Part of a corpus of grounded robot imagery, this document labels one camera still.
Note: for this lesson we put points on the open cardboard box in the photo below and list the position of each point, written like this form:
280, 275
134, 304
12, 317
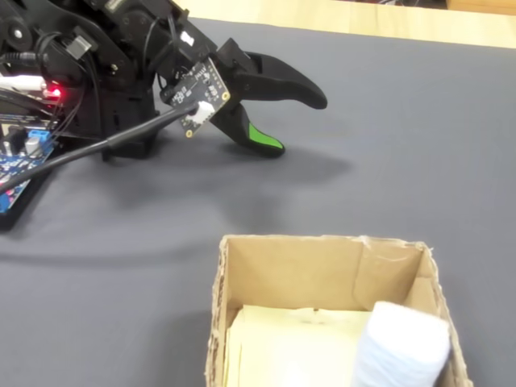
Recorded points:
290, 274

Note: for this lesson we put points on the pale yellow paper lining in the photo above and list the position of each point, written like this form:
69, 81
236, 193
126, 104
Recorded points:
290, 346

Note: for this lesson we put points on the gripper camera circuit board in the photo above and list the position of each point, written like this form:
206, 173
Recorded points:
197, 90

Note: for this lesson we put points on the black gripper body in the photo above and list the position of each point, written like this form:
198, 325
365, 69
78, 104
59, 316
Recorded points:
231, 60

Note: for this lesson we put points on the motor driver circuit board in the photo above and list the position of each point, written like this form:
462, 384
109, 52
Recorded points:
44, 101

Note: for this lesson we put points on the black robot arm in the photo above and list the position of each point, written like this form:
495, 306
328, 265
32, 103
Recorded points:
121, 48

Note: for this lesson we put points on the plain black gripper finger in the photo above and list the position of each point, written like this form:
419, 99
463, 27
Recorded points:
282, 82

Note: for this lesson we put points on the pale blue soft block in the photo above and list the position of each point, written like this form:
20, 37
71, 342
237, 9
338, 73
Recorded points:
399, 346

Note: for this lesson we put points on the blue circuit board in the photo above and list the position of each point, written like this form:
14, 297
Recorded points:
16, 169

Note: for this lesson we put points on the grey table mat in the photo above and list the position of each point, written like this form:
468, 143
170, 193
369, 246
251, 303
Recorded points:
363, 181

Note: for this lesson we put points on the green-padded black gripper finger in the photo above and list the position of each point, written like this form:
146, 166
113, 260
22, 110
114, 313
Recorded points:
242, 129

